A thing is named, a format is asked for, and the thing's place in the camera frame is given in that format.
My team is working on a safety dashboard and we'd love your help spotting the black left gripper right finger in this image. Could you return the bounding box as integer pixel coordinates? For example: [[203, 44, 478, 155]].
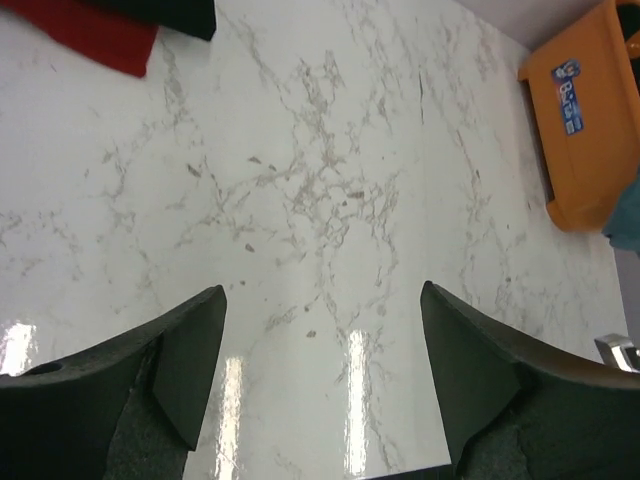
[[420, 281, 639, 479]]

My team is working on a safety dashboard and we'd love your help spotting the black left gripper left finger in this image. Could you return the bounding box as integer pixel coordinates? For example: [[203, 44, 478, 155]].
[[1, 286, 227, 479]]

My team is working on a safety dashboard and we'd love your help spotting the grey-blue t-shirt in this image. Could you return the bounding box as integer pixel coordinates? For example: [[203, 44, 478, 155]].
[[602, 177, 640, 255]]

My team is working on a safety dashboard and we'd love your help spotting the orange plastic tub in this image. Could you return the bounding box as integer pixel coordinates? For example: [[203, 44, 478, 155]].
[[518, 1, 639, 232]]

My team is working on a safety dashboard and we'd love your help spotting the black t-shirt blue logo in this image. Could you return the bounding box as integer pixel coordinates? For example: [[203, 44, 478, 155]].
[[89, 0, 217, 41]]

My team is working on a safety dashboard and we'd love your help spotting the folded red t-shirt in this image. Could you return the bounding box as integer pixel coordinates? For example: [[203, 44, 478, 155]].
[[1, 0, 158, 78]]

